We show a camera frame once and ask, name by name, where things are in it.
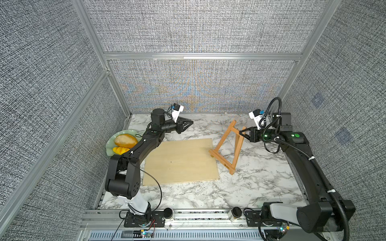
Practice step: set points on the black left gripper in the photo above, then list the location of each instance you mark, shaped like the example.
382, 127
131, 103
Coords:
180, 124

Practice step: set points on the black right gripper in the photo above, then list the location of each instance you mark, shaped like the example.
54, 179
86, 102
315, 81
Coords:
253, 135

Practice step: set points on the small wooden easel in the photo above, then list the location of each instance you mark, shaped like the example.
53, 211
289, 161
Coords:
229, 147

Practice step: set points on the light wooden board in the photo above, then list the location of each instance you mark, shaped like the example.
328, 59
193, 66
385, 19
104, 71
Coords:
181, 162

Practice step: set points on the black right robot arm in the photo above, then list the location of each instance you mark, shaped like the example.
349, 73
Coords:
326, 210

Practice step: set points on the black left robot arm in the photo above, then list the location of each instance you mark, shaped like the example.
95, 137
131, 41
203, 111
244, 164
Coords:
123, 175

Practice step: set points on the brown bread roll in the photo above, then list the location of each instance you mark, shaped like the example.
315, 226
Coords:
125, 140

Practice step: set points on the yellow toy fruit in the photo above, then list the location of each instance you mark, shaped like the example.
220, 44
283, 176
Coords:
120, 150

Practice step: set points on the green plate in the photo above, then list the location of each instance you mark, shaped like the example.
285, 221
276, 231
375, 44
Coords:
110, 143

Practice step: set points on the right silver knob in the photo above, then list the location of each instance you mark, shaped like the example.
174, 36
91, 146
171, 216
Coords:
234, 214

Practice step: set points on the silver knob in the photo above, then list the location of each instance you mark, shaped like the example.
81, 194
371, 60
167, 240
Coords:
234, 214
168, 214

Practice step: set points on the left silver knob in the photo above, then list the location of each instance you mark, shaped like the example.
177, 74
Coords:
168, 214

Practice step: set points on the green circuit board right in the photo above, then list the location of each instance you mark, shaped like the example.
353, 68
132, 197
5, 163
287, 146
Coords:
284, 228

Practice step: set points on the green circuit board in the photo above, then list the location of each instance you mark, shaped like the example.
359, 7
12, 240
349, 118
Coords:
146, 234
284, 228

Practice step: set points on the green circuit board left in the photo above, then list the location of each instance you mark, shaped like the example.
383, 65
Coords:
146, 234

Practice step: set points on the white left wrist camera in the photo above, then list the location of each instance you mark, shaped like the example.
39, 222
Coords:
176, 109

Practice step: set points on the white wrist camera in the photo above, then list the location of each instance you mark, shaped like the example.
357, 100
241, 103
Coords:
259, 118
176, 109

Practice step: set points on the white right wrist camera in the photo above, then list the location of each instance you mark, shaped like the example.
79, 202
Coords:
259, 118

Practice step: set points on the aluminium front rail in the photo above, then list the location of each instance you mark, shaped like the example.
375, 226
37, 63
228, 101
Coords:
188, 225

